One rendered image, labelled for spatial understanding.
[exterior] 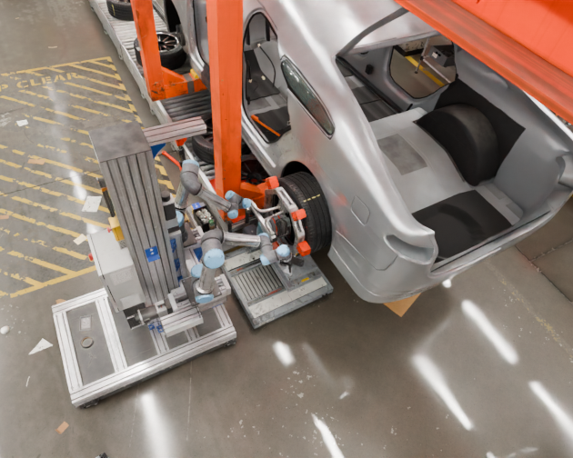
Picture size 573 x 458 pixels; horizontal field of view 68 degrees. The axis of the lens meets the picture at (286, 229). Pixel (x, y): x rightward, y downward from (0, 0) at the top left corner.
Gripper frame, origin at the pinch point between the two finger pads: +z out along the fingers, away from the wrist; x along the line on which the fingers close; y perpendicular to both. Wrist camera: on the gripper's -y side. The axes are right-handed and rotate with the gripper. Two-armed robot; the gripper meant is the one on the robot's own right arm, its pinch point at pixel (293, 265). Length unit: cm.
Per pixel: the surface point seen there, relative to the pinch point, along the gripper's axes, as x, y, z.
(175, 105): -205, 207, 116
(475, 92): -191, -119, 39
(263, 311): 23, 35, 84
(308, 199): -53, -1, 2
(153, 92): -187, 207, 68
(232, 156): -73, 61, -14
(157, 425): 127, 85, 46
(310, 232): -30.9, -5.1, 11.9
